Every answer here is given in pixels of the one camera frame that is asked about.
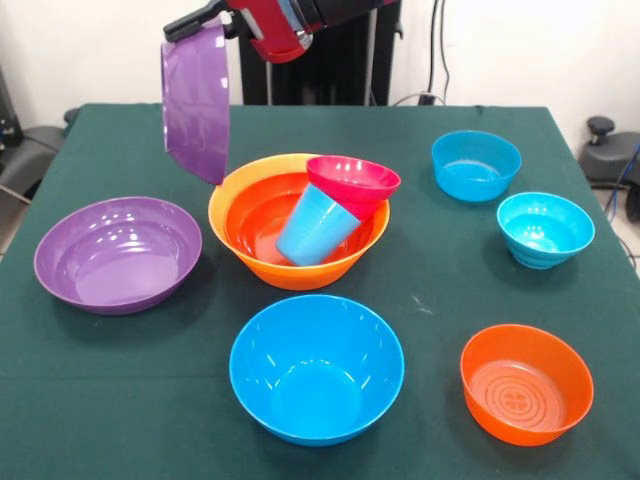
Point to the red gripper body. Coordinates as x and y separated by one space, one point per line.
270 30

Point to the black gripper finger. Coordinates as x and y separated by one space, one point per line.
231 26
192 22

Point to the purple bowl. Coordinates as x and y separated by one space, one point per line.
115 255
195 110

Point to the magenta bowl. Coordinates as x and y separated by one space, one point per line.
355 180

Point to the blue cup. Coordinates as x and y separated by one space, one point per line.
315 230

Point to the large blue bowl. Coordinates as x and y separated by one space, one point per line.
315 370

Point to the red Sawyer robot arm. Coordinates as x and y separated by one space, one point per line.
340 10

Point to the large orange bowl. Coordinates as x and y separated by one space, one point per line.
310 280

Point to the cyan ribbed bowl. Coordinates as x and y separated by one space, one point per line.
545 225

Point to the dark green tablecloth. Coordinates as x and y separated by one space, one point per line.
400 450

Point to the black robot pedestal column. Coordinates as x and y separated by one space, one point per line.
325 75

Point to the dark grey pedestal foot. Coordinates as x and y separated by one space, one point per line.
35 145
610 155

